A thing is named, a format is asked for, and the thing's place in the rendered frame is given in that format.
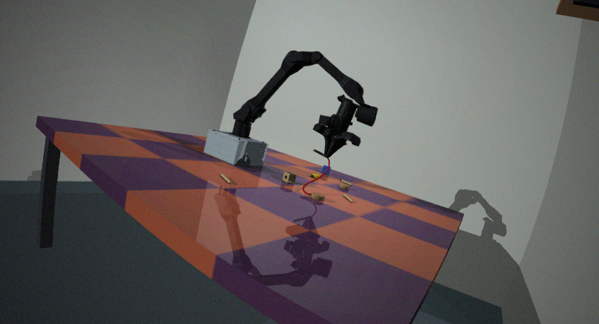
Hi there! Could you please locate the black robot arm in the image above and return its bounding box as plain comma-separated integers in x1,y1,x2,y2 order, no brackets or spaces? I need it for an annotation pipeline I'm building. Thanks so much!
229,50,378,138

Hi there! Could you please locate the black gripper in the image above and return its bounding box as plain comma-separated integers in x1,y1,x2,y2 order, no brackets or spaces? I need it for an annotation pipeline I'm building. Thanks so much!
313,112,361,158

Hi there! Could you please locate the light brown wooden block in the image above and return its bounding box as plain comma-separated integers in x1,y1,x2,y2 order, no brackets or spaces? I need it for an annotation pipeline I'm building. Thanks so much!
283,172,297,184

